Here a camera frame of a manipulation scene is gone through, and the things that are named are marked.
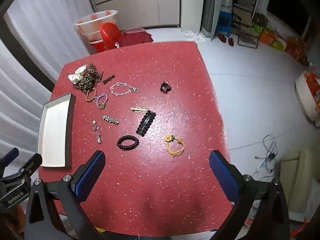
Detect black folding chair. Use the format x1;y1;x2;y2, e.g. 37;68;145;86
232;5;260;48

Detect white curtain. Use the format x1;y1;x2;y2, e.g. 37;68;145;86
0;0;97;160

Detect clear plastic container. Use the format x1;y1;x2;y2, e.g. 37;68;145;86
73;10;118;46

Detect white cabinet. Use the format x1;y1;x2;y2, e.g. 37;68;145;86
86;0;182;29

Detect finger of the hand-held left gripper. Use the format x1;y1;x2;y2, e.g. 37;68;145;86
12;153;43;183
0;147;20;173

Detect pile of orange packets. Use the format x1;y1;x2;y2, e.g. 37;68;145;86
252;24;309;64

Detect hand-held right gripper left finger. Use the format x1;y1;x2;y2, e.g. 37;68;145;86
24;150;105;240

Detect white cloth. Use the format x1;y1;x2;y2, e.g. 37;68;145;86
182;30;207;43

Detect white shallow box tray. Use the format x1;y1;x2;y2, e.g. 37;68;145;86
37;93;76;168

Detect silver earrings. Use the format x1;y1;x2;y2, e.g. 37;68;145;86
102;115;119;125

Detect clear bead bracelet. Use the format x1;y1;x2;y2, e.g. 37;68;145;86
110;82;140;97

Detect yellow flower hair tie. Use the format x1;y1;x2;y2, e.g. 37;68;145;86
164;134;186;157

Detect white cable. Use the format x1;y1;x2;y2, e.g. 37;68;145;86
250;134;288;178

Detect white bin with red items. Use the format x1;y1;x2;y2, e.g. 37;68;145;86
295;64;320;127

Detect white fabric scrunchie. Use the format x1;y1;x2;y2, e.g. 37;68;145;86
68;65;88;84

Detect red plastic stool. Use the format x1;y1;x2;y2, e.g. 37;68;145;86
89;22;121;53

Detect grey curtain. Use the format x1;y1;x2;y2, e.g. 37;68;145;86
201;0;223;40

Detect black spiral hair tie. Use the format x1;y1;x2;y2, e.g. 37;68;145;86
117;135;140;151

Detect brown braided hair tie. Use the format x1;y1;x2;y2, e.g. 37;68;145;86
86;88;97;102

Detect black beaded bracelet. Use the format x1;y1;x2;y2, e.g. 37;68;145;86
136;110;157;137

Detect blue plastic stool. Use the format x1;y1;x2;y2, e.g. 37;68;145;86
217;10;233;38

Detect purple hair tie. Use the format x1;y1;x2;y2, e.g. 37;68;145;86
96;93;108;110

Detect dark screen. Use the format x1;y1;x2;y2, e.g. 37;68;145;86
266;0;312;34

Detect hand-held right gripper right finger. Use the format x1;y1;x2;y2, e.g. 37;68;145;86
209;150;295;240

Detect beige sofa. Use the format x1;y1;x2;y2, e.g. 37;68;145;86
277;147;320;213

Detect leopard print scrunchie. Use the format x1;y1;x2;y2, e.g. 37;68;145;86
75;64;98;92

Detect potted plant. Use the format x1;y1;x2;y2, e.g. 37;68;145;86
252;12;272;27

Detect dark red cloth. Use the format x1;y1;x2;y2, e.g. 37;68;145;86
117;27;154;48

